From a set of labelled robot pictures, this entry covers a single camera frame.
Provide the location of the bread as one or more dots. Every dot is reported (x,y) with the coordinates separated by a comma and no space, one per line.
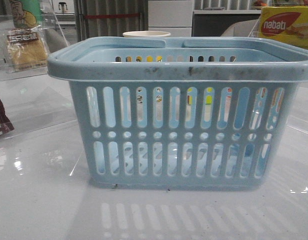
(26,49)

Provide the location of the light blue plastic basket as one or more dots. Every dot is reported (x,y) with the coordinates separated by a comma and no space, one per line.
(184,112)

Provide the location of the white paper cup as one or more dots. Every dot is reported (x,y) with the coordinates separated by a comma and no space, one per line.
(146,34)

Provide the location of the white cabinet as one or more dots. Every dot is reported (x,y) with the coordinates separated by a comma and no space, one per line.
(173,16)

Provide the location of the clear acrylic display shelf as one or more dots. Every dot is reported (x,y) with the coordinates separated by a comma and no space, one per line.
(31,99)

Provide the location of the green cartoon drink carton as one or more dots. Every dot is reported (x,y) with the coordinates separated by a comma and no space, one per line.
(26,14)

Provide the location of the yellow nabati wafer box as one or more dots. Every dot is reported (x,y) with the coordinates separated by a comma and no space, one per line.
(288,25)

